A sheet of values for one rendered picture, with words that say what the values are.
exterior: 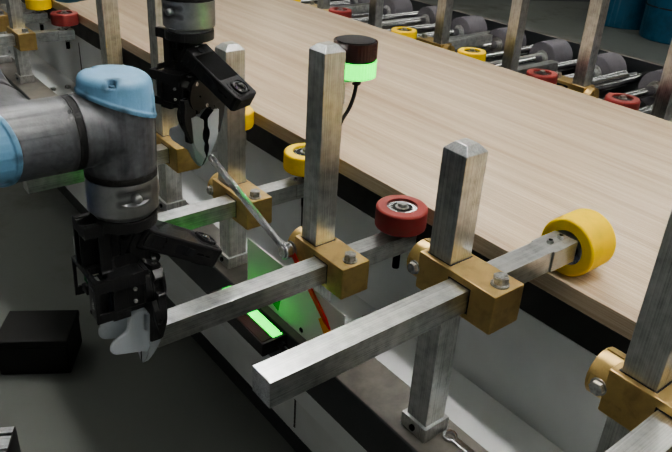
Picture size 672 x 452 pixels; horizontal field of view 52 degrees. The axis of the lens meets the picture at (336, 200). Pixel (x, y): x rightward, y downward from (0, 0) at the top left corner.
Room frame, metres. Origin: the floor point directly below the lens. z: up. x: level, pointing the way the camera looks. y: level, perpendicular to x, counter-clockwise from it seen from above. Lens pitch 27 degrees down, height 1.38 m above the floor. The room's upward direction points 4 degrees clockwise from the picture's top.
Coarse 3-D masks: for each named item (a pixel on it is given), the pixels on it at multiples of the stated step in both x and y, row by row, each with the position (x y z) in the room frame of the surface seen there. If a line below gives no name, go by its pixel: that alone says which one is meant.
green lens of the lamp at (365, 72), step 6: (348, 66) 0.89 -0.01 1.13; (354, 66) 0.88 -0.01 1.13; (360, 66) 0.89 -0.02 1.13; (366, 66) 0.89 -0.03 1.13; (372, 66) 0.90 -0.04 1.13; (348, 72) 0.89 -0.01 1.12; (354, 72) 0.88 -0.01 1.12; (360, 72) 0.89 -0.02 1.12; (366, 72) 0.89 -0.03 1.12; (372, 72) 0.90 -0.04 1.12; (348, 78) 0.89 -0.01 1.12; (354, 78) 0.88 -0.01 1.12; (360, 78) 0.89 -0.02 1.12; (366, 78) 0.89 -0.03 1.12; (372, 78) 0.90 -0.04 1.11
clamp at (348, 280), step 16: (288, 240) 0.90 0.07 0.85; (304, 240) 0.87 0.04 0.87; (336, 240) 0.88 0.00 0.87; (304, 256) 0.87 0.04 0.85; (320, 256) 0.84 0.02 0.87; (336, 256) 0.83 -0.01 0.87; (336, 272) 0.81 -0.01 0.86; (352, 272) 0.81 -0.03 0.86; (368, 272) 0.83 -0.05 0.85; (336, 288) 0.81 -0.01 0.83; (352, 288) 0.81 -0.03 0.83
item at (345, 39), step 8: (336, 40) 0.91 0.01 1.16; (344, 40) 0.90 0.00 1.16; (352, 40) 0.91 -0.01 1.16; (360, 40) 0.91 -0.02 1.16; (368, 40) 0.91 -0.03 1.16; (360, 64) 0.89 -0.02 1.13; (344, 80) 0.89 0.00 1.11; (344, 88) 0.88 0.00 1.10; (344, 96) 0.88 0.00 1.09; (352, 96) 0.91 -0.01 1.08; (352, 104) 0.91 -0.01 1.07; (344, 112) 0.91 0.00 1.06
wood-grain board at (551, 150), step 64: (128, 0) 2.35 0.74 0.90; (256, 0) 2.49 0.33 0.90; (256, 64) 1.68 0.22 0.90; (384, 64) 1.75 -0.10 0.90; (448, 64) 1.79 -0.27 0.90; (384, 128) 1.28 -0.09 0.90; (448, 128) 1.30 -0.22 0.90; (512, 128) 1.33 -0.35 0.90; (576, 128) 1.35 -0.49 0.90; (640, 128) 1.37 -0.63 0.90; (384, 192) 1.02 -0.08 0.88; (512, 192) 1.02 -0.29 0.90; (576, 192) 1.04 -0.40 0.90; (640, 192) 1.05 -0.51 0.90; (640, 256) 0.84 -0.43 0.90
